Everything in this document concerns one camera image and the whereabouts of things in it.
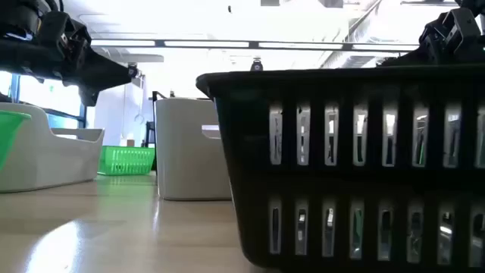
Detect grey plastic basket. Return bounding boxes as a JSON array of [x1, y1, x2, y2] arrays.
[[155, 97, 233, 201], [0, 102, 105, 193]]

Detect long linear ceiling light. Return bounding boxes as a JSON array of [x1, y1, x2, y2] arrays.
[[90, 37, 421, 53]]

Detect large window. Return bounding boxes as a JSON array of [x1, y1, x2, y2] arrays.
[[0, 70, 89, 130]]

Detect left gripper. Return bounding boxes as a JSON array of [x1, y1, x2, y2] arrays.
[[0, 11, 133, 108]]

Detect black computer monitor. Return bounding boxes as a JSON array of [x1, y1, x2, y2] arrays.
[[145, 121, 157, 149]]

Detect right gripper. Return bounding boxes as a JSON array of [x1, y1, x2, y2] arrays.
[[378, 7, 485, 68]]

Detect black perforated plastic basket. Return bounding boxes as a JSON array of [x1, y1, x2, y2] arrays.
[[196, 64, 485, 273]]

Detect green slotted plastic basket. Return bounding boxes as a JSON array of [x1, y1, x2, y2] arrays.
[[97, 146, 156, 177], [0, 109, 32, 171]]

